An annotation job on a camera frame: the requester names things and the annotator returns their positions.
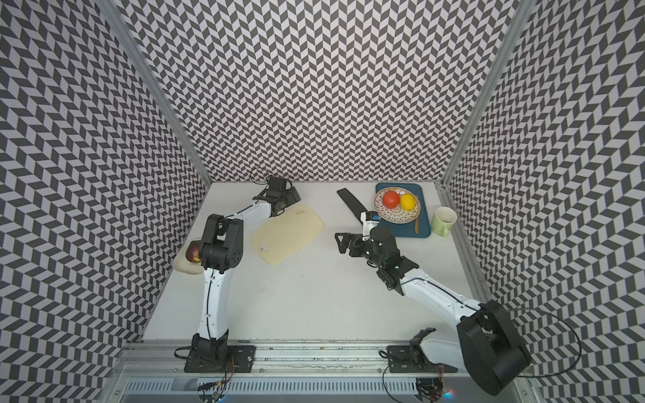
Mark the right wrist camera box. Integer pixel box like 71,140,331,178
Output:
359,211,381,238

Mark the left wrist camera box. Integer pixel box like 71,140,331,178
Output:
267,176,289,192

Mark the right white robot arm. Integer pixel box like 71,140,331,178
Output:
334,227,532,396

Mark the dark red apple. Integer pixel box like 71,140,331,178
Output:
185,240,202,265

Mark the cream small dish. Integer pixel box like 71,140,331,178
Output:
172,238,204,275

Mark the black kitchen knife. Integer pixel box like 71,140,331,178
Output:
337,188,367,223

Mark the cream plastic cutting board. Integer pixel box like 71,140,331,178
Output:
250,205,325,265

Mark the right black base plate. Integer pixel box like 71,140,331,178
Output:
379,345,458,374

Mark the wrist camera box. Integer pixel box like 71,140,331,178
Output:
267,176,289,192
359,211,381,238

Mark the red tomato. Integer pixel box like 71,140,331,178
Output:
382,190,401,209

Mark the teal rectangular tray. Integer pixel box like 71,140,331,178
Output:
376,182,431,238

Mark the yellow lemon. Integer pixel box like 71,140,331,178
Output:
400,193,417,212

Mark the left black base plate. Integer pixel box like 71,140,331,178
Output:
184,345,256,374

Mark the patterned round plate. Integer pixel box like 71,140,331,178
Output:
374,188,418,223

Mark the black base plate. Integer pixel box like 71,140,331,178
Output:
184,345,256,374
379,345,458,374

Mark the aluminium front rail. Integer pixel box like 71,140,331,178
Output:
110,339,408,378

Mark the light green mug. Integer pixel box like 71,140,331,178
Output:
431,207,458,238

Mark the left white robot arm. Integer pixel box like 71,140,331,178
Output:
174,176,301,372

